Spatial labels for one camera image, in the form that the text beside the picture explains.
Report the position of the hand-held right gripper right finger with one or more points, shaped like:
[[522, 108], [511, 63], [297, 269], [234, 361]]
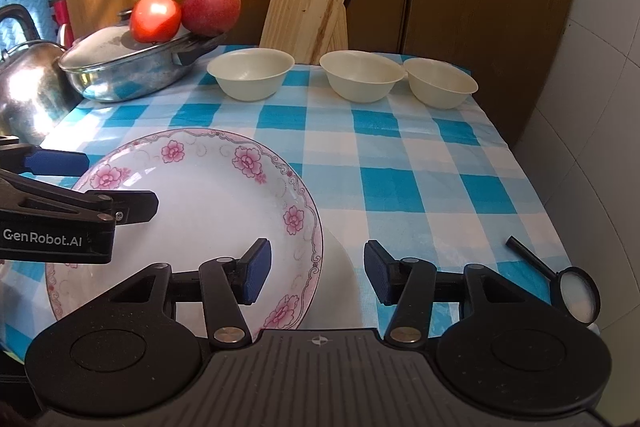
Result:
[[377, 272]]

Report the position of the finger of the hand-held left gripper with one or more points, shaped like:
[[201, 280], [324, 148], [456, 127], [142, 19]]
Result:
[[135, 206], [55, 162]]

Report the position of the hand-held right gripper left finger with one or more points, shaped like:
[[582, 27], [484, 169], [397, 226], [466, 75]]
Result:
[[257, 269]]

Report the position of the pink floral rimmed plate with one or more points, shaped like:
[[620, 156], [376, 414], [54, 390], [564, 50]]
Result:
[[200, 207]]

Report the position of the cream plastic bowl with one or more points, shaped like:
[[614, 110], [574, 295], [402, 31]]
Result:
[[250, 77], [362, 79], [440, 87]]

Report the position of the blue white checked tablecloth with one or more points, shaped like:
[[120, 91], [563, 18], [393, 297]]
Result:
[[400, 167]]

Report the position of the steel pot lid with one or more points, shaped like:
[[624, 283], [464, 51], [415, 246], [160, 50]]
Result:
[[100, 47]]

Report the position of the red box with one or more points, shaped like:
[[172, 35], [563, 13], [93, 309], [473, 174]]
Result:
[[60, 9]]

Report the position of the blue foam mat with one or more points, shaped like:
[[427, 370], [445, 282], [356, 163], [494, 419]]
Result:
[[30, 2]]

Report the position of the red tomato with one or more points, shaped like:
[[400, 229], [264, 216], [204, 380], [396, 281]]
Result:
[[156, 19]]

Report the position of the black magnifying glass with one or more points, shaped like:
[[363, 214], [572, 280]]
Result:
[[580, 294]]

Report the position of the red apple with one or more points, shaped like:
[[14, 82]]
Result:
[[212, 9]]

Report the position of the wooden knife block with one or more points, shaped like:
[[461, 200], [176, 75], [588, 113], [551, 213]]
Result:
[[305, 7]]

